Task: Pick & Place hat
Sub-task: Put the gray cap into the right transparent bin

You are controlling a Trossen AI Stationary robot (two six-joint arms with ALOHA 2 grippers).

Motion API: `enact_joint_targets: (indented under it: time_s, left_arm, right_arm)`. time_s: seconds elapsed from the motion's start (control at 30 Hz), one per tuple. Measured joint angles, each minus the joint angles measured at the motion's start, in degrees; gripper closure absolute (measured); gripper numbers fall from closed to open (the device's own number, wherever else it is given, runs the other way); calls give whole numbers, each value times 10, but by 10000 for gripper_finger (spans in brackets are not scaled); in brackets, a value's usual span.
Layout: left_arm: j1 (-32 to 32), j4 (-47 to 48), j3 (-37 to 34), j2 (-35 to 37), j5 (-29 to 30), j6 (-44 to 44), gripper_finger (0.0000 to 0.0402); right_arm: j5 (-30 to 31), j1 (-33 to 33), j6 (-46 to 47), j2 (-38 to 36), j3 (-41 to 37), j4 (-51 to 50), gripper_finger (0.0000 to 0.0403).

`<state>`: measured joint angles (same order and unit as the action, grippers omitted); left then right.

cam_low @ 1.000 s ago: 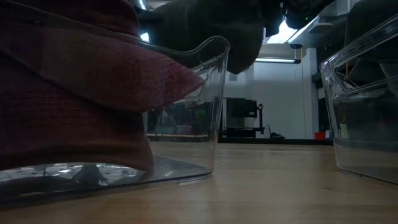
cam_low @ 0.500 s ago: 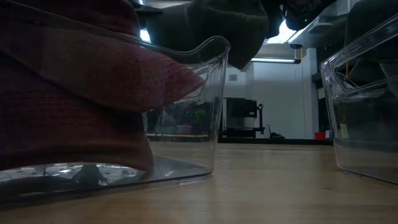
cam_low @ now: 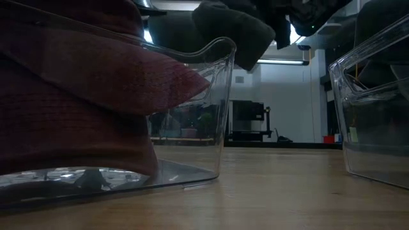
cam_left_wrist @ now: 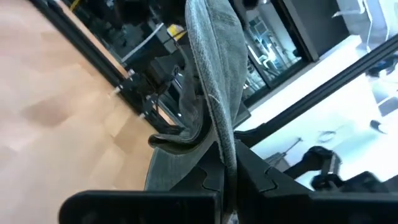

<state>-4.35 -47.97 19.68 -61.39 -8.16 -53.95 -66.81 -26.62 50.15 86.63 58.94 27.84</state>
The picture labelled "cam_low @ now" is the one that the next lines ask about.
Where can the green cap crown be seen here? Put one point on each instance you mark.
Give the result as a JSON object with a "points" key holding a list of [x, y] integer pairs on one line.
{"points": [[233, 32]]}

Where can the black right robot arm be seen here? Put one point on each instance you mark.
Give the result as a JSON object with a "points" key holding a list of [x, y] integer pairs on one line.
{"points": [[319, 16]]}

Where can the ceiling light tube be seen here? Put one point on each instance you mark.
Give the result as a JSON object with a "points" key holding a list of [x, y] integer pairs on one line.
{"points": [[281, 62]]}

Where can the clear plastic bin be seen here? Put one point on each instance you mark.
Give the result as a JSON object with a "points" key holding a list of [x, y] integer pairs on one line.
{"points": [[338, 96], [220, 96]]}

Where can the black equipment stand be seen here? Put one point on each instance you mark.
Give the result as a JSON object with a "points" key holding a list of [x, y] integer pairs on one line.
{"points": [[249, 111]]}

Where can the black floor object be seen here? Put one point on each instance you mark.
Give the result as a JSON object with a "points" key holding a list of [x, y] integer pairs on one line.
{"points": [[282, 139]]}

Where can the small red box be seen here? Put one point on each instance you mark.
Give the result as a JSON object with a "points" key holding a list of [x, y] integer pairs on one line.
{"points": [[328, 139]]}

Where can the small white box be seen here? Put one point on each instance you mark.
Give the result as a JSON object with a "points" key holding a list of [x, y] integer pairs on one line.
{"points": [[337, 138]]}

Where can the green plant in white pot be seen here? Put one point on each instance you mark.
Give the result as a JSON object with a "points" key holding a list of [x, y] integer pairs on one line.
{"points": [[204, 124]]}

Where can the black aluminium table frame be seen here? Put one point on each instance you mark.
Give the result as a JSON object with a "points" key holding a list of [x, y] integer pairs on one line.
{"points": [[287, 145]]}

